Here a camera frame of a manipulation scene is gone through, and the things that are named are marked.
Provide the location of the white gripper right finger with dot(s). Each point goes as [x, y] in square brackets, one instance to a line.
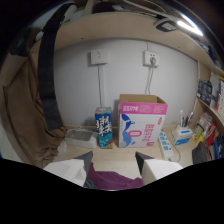
[156, 168]

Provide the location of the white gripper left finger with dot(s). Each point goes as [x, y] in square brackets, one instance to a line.
[68, 168]

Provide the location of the white toothbrush holder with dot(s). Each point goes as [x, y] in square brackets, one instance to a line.
[182, 134]

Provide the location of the white power strip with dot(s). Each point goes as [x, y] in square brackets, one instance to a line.
[165, 145]

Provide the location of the purple cloth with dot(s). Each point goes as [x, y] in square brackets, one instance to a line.
[111, 180]

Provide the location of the pink and white cardboard box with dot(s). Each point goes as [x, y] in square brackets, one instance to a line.
[141, 125]

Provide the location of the black pouch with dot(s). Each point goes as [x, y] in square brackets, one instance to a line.
[200, 153]

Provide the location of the blue drink carton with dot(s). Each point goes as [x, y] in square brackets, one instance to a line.
[104, 127]

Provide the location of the wooden side shelf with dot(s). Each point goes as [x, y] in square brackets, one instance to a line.
[210, 110]

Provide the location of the wooden overhead shelf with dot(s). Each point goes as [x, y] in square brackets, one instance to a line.
[133, 31]

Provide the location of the lit desk lamp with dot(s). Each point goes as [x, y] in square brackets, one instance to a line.
[178, 24]

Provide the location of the white wall socket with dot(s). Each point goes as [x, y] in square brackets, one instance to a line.
[151, 58]

